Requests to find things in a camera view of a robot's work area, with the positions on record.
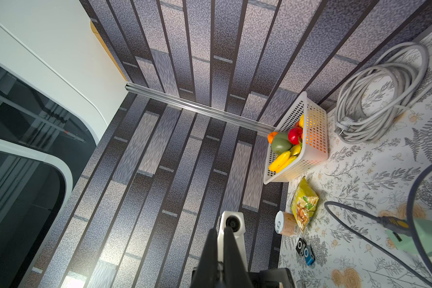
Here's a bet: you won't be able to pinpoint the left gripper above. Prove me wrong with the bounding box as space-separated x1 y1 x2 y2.
190 227 295 288

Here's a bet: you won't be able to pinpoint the black charging cable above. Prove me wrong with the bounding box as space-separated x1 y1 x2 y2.
323 156 432 288

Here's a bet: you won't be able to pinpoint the green charger plug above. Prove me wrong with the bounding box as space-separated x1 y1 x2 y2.
382 217 432 257

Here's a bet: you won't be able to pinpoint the pull-tab food can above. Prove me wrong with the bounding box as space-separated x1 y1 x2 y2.
274 211 300 236

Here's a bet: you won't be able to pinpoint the blue mp3 player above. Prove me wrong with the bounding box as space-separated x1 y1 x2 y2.
304 246 315 266

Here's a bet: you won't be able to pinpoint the yellow corn chips bag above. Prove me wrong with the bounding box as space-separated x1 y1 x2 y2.
291 177 319 231

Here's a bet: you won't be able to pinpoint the yellow plastic banana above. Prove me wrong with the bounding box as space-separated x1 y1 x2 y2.
268 151 291 173

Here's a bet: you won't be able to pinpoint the green plastic mango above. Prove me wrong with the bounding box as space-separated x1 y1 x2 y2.
271 133 293 155

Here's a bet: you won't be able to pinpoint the orange plastic tangerine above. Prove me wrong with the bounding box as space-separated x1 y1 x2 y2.
267 132 278 144

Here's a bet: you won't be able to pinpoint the white plastic fruit basket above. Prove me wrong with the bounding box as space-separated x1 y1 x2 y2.
263 91 328 185

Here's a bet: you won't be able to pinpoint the coiled grey cable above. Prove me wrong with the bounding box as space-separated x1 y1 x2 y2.
334 41 430 145

